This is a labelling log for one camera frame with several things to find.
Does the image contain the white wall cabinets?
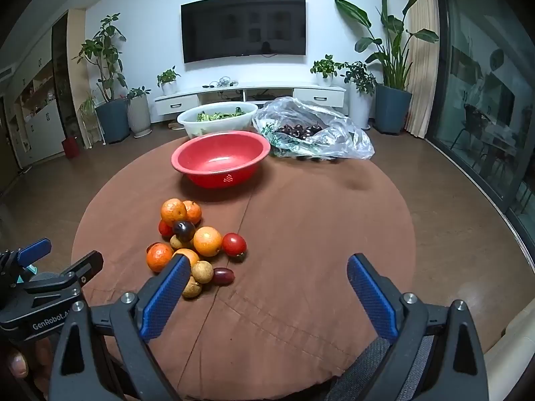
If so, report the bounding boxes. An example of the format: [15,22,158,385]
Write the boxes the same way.
[0,42,74,172]

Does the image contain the white plant stand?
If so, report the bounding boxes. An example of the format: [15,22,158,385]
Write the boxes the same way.
[81,113,105,148]

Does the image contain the small dark red fruit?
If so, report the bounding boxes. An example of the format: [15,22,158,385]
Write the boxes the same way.
[212,267,235,286]

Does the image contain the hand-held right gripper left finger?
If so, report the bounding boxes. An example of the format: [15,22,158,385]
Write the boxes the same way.
[49,253,192,401]

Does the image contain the red plastic basin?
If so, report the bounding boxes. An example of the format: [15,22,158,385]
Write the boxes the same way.
[171,130,272,189]

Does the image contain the white television cabinet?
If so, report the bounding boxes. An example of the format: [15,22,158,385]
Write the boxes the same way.
[154,82,347,117]

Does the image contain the dark purple plum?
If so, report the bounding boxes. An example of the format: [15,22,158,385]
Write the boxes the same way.
[173,220,196,242]

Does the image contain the white plastic basin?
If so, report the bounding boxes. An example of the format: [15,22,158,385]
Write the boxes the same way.
[177,101,259,139]

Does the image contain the tall white plant pot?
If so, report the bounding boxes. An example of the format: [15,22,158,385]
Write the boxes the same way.
[349,88,372,130]

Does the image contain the bushy green plant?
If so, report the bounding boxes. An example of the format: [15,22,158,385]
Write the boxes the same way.
[340,61,377,95]

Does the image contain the clear plastic bag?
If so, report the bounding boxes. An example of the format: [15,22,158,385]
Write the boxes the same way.
[252,97,375,162]

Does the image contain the green leafy vegetables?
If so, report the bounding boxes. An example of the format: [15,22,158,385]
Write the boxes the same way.
[196,109,247,123]

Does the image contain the drooping spider plant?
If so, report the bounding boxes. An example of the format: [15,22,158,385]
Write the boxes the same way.
[78,91,99,120]

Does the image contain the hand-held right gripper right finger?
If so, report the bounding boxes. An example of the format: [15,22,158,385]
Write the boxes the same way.
[347,253,489,401]

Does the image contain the person's left hand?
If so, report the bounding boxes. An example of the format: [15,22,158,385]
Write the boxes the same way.
[0,336,57,399]

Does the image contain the beige curtain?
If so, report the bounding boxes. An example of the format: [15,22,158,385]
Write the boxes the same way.
[403,0,439,138]

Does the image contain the dark blue plant pot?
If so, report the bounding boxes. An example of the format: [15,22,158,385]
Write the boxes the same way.
[95,99,131,144]
[374,83,413,135]

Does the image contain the tall leafy indoor tree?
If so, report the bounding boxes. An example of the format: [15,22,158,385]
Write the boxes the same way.
[73,14,128,103]

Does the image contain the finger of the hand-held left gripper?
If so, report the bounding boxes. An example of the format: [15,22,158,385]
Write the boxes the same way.
[0,238,52,277]
[21,251,104,302]

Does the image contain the pile of dark plums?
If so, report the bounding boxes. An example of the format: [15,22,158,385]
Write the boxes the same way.
[277,122,324,139]

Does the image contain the brown tablecloth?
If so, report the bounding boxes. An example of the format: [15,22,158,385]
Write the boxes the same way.
[71,127,416,401]

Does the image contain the cream sofa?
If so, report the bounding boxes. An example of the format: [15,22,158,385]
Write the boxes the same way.
[480,305,535,401]

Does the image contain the tangle of cables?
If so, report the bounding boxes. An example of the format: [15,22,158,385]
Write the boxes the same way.
[203,76,239,89]

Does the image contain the black wall television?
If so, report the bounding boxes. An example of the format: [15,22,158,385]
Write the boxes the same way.
[181,0,307,64]

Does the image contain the glass sliding door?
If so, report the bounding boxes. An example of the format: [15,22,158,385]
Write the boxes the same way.
[426,0,535,226]

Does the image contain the large broad-leaf plant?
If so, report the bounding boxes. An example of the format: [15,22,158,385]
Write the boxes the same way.
[335,0,439,90]

